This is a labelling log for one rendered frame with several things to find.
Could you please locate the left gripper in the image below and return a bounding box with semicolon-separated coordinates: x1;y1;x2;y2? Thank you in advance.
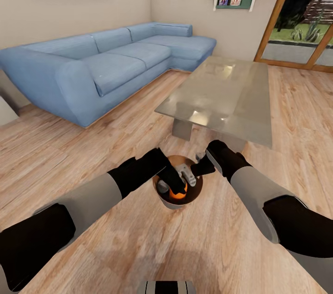
161;166;186;195

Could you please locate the trash can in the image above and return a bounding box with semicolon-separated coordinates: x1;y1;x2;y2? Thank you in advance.
152;155;204;210

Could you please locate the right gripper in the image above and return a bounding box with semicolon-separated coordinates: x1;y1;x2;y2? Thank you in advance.
190;159;216;177

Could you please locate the can of soda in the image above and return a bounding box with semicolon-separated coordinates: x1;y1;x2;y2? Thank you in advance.
167;178;188;205
157;180;170;199

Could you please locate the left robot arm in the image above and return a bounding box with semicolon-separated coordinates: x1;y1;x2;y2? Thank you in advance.
0;148;196;294

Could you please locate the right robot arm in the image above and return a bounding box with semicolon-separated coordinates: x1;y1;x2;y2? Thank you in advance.
190;140;333;294

